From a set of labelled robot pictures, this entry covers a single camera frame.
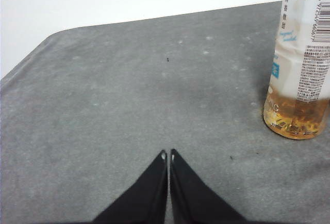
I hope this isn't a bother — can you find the pale label green tea bottle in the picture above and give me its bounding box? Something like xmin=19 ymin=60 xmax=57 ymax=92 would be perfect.
xmin=262 ymin=0 xmax=330 ymax=140

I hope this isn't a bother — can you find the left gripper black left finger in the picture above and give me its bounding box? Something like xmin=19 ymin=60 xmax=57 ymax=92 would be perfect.
xmin=92 ymin=149 xmax=168 ymax=224

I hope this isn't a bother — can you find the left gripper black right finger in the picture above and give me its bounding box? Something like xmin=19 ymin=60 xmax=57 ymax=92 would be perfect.
xmin=169 ymin=148 xmax=245 ymax=224

